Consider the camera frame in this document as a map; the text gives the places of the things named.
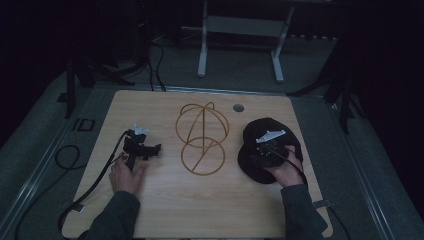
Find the black tripod stand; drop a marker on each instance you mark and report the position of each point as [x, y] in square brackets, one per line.
[96, 66]
[336, 86]

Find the person's left hand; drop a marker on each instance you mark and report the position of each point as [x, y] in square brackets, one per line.
[126, 176]

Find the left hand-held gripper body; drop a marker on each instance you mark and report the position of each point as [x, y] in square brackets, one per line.
[136, 144]

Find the grey table grommet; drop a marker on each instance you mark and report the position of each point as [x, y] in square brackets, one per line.
[238, 107]

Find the person's right hand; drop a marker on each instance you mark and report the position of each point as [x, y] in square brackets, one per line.
[288, 168]

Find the black cap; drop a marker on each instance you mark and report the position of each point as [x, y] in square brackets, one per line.
[263, 150]

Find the white metal stand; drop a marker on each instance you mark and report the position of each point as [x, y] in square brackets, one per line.
[243, 40]

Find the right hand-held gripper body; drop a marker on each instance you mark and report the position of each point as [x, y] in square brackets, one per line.
[270, 146]

